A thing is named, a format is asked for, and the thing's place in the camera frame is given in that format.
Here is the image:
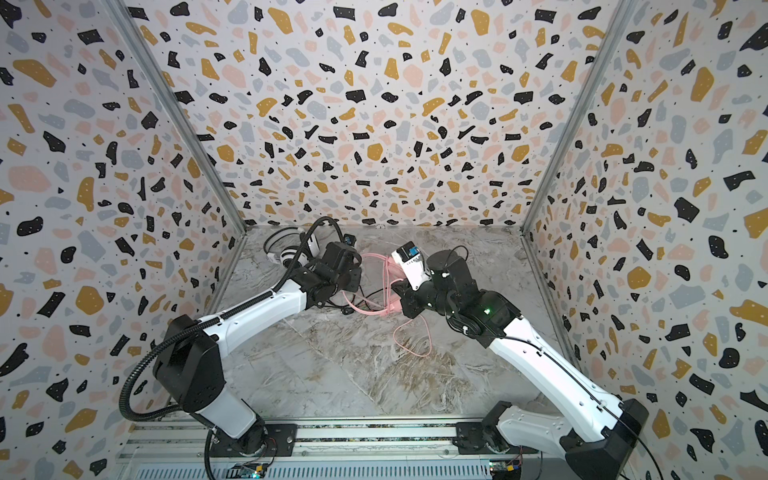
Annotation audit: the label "right aluminium corner post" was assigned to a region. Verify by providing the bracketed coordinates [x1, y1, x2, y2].
[521, 0, 637, 239]

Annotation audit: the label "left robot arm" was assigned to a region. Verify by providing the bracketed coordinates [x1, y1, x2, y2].
[153, 242, 362, 452]

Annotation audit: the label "aluminium corner post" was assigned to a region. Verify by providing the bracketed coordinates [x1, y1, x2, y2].
[521, 0, 637, 239]
[103, 0, 247, 236]

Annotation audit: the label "pink headphones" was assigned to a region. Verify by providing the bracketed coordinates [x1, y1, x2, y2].
[342, 253, 405, 317]

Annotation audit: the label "left aluminium corner post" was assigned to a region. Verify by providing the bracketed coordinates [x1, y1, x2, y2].
[103, 0, 247, 236]

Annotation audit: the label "white black headphones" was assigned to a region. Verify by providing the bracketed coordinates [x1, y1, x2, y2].
[262, 227, 320, 267]

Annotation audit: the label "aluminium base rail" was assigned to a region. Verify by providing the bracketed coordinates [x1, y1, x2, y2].
[112, 417, 577, 479]

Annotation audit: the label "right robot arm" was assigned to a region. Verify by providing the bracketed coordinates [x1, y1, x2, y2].
[391, 242, 649, 479]

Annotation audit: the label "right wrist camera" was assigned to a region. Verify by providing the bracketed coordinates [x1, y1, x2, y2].
[391, 241, 430, 291]

